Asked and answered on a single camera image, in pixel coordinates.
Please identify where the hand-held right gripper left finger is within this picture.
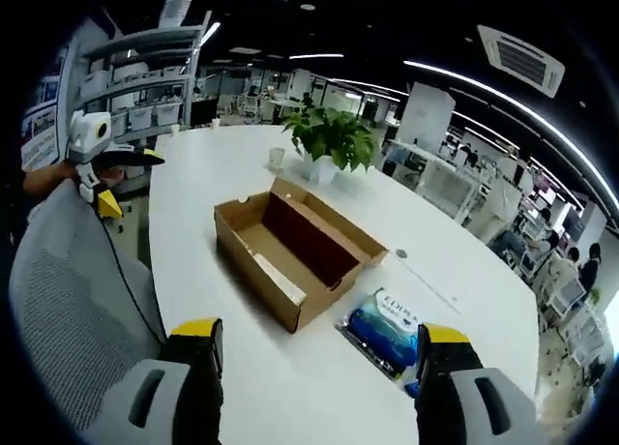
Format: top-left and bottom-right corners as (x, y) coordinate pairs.
(99, 317), (226, 445)

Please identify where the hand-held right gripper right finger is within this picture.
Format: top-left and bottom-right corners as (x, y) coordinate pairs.
(414, 322), (538, 445)

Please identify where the soft blue white wipes pack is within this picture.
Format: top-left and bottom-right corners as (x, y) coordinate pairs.
(335, 287), (427, 398)

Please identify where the brown cardboard shoe box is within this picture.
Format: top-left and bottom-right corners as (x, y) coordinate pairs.
(213, 176), (391, 335)

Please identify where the white spray bottle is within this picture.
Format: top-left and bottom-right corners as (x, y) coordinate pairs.
(253, 253), (310, 305)

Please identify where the grey mesh office chair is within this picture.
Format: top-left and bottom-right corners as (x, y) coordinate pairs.
(8, 181), (168, 434)

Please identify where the grey metal shelf rack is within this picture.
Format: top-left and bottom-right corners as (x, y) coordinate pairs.
(79, 9), (214, 144)

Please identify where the potted green plant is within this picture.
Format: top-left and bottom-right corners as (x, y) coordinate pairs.
(281, 105), (378, 184)

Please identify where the long curved ceiling light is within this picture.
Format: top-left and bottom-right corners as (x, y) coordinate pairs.
(403, 60), (619, 214)

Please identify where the ceiling air conditioner vent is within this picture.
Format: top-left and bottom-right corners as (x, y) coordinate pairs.
(476, 23), (566, 98)

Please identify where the blue white wall poster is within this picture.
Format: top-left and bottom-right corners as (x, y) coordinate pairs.
(21, 72), (67, 171)

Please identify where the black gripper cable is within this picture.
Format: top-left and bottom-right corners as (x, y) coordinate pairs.
(99, 213), (165, 344)

